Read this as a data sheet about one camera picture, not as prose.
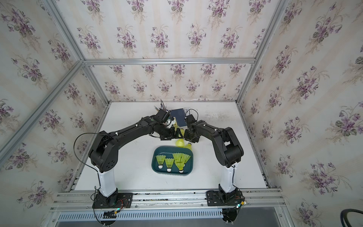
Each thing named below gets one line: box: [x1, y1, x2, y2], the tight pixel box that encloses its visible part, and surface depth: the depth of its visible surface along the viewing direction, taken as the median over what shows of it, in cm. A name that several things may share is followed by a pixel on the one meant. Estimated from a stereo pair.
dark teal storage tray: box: [151, 145, 195, 176], surface depth 85 cm
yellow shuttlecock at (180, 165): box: [173, 161, 186, 174], surface depth 84 cm
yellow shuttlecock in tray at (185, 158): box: [182, 153, 191, 165], surface depth 86 cm
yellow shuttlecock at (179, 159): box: [172, 152, 187, 167], surface depth 86 cm
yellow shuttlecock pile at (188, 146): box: [183, 143, 193, 151], surface depth 94 cm
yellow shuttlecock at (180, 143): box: [175, 138, 185, 148], surface depth 96 cm
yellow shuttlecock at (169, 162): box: [164, 157, 175, 173], surface depth 84 cm
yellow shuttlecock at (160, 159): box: [155, 154, 167, 170], surface depth 86 cm
